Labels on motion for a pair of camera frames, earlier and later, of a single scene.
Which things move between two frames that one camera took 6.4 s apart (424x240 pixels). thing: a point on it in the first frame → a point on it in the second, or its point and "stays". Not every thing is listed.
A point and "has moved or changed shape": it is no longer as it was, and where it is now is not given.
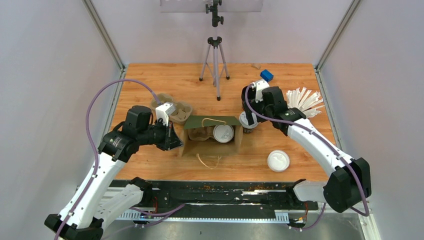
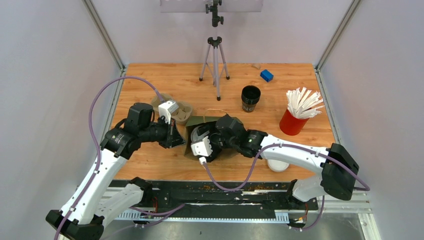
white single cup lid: (223, 133) has moved or changed shape
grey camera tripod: (214, 62) stays
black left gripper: (170, 135) stays
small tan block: (256, 65) stays
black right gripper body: (259, 107) → (218, 143)
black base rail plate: (218, 198) stays
